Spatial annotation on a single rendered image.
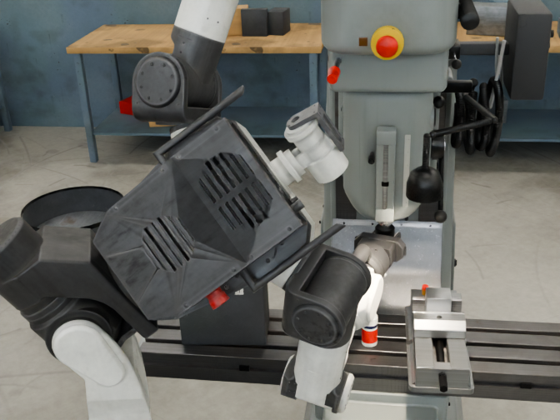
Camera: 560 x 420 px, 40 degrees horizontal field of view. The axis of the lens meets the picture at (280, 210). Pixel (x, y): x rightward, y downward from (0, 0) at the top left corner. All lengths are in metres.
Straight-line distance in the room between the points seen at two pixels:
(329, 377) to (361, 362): 0.54
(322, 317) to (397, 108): 0.58
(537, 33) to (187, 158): 1.04
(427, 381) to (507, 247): 2.73
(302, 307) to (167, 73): 0.43
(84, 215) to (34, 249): 2.56
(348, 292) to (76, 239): 0.47
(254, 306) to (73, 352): 0.71
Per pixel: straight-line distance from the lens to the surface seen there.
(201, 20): 1.28
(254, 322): 1.95
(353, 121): 1.66
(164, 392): 3.39
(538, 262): 4.37
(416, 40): 1.46
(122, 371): 1.35
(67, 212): 3.89
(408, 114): 1.64
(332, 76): 1.44
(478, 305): 3.93
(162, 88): 1.25
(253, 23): 5.53
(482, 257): 4.36
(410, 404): 1.98
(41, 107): 6.84
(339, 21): 1.46
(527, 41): 1.92
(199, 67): 1.29
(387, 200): 1.67
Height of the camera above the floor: 2.10
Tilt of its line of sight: 26 degrees down
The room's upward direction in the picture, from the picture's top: 2 degrees counter-clockwise
